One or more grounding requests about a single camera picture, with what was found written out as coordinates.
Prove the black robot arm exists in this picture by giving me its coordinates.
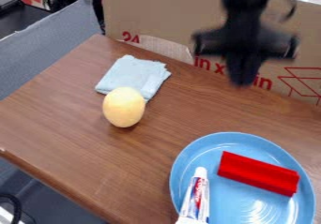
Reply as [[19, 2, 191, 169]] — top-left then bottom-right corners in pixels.
[[191, 0, 299, 87]]

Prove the grey fabric partition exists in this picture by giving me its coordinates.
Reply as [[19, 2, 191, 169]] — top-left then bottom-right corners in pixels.
[[0, 0, 100, 101]]

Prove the red plastic block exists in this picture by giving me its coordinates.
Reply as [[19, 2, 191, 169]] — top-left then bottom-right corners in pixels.
[[216, 151, 300, 197]]

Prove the light blue folded cloth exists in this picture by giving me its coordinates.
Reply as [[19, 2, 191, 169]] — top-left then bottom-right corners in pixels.
[[94, 54, 171, 101]]

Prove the cardboard box with red print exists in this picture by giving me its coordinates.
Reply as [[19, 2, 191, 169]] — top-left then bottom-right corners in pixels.
[[102, 0, 321, 107]]

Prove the white toothpaste tube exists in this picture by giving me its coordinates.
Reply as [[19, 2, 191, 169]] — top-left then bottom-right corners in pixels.
[[175, 167, 209, 224]]

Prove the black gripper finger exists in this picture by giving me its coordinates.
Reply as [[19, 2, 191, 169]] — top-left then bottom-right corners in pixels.
[[225, 55, 262, 86]]

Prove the blue plate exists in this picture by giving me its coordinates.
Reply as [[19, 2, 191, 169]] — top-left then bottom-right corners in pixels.
[[169, 132, 315, 224]]

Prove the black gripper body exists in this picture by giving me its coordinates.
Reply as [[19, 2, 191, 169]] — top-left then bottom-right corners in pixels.
[[191, 17, 299, 59]]

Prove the yellow lemon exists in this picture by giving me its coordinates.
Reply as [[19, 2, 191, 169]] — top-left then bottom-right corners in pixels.
[[102, 87, 145, 127]]

